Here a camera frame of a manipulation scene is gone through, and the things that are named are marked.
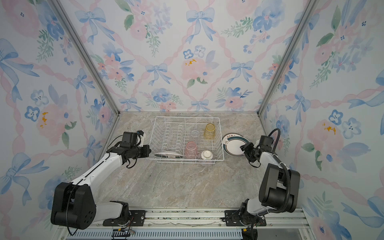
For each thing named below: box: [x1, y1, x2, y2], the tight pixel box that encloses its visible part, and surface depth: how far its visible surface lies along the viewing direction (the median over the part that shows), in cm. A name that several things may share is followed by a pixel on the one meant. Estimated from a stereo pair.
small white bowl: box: [201, 150, 213, 160], surface depth 91 cm
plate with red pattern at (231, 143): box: [222, 133, 250, 157], surface depth 102 cm
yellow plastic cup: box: [204, 123, 216, 140], surface depth 100 cm
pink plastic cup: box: [185, 141, 197, 159], surface depth 90 cm
